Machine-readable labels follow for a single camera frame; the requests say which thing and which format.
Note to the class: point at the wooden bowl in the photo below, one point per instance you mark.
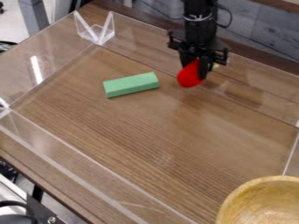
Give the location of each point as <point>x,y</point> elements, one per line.
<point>263,201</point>

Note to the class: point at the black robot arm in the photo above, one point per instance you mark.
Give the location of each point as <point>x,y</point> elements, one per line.
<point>198,10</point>

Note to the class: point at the red plush strawberry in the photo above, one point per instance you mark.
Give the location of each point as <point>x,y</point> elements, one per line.
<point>187,77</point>

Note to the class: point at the green foam block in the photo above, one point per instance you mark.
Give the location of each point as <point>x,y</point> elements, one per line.
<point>131,84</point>

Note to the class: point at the grey post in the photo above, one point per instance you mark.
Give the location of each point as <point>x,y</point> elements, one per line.
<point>34,15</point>

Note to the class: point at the black metal bracket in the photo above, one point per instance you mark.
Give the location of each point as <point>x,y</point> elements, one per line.
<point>45,215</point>

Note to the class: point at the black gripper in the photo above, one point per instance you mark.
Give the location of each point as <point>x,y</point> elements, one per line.
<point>195,41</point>

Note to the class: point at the clear acrylic tray enclosure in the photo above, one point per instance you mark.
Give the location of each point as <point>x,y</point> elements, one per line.
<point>137,143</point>

